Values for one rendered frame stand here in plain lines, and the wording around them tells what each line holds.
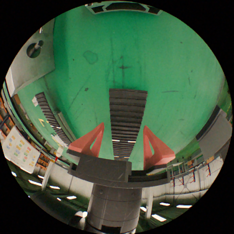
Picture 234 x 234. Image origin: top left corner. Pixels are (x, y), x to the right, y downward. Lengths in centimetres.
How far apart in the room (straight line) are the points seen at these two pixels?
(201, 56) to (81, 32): 22
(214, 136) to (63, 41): 55
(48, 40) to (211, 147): 60
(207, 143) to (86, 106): 49
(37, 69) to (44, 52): 4
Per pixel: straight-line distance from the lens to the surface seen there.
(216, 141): 43
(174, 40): 15
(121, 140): 16
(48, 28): 21
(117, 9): 16
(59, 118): 23
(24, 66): 15
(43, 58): 17
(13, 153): 312
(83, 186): 1166
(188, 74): 17
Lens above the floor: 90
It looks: 49 degrees down
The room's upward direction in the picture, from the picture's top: 169 degrees counter-clockwise
